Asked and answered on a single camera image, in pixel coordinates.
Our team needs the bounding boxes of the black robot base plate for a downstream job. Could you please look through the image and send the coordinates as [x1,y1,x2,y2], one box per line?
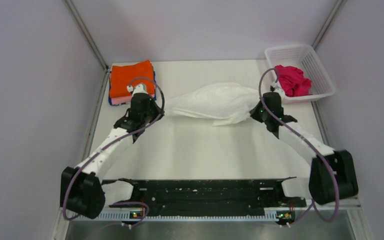
[105,177,307,219]

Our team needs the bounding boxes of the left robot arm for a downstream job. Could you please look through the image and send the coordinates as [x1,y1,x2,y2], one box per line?
[60,92,165,220]

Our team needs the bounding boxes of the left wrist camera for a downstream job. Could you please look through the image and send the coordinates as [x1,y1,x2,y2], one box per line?
[126,83,148,96]

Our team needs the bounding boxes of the aluminium frame rail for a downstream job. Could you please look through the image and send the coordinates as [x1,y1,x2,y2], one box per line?
[59,198,362,223]

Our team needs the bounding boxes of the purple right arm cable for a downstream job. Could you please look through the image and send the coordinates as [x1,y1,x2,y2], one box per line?
[258,68,341,223]

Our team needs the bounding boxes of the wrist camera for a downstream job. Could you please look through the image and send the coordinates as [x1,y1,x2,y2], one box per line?
[126,83,148,96]
[270,86,286,99]

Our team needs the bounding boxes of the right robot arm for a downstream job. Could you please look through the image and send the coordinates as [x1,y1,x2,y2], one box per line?
[250,92,359,206]

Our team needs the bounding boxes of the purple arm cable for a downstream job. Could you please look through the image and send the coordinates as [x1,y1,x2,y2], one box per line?
[62,77,166,222]
[258,68,341,223]

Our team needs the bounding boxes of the white printed t shirt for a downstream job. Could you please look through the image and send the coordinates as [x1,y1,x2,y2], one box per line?
[164,82,258,126]

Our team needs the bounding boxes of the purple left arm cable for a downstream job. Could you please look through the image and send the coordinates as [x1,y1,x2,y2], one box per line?
[62,77,166,222]

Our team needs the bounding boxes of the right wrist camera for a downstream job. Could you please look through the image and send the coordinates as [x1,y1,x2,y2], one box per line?
[270,86,286,99]

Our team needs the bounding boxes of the white plastic laundry basket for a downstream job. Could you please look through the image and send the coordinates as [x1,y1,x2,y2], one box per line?
[264,44,336,104]

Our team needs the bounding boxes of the crumpled magenta t shirt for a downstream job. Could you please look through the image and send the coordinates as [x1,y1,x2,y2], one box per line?
[274,65,312,98]

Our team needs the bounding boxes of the folded pink t shirt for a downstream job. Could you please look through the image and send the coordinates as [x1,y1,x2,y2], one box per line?
[108,93,156,106]

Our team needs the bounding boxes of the folded orange t shirt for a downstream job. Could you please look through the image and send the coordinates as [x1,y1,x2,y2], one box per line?
[109,60,156,98]

